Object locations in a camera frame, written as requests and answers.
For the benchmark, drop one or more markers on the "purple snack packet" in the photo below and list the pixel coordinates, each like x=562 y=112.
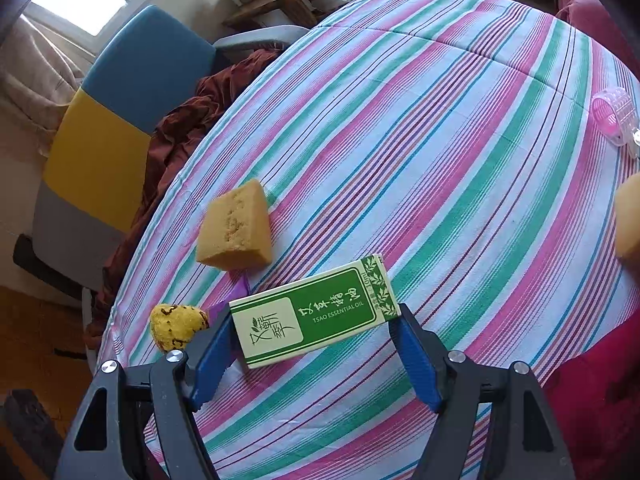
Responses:
x=237 y=290

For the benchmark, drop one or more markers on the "yellow sponge block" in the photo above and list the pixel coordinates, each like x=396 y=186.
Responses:
x=235 y=230
x=629 y=220

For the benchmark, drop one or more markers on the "pink hair roller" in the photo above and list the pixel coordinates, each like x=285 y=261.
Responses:
x=612 y=115

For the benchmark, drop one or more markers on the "beige curtain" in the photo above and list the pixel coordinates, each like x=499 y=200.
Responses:
x=35 y=75

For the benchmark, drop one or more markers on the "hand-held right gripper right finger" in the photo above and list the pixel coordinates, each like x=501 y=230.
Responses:
x=415 y=360

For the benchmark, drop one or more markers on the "white green carton box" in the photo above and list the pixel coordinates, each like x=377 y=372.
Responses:
x=310 y=315

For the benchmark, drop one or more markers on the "grey yellow blue chair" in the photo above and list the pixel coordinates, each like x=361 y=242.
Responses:
x=100 y=160

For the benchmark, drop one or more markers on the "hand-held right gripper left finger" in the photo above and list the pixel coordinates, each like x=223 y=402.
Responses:
x=212 y=360

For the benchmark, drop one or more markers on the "yellow mesh wrapped item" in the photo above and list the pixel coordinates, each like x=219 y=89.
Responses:
x=175 y=325

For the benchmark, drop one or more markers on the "maroon cloth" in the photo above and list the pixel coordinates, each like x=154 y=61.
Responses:
x=175 y=130

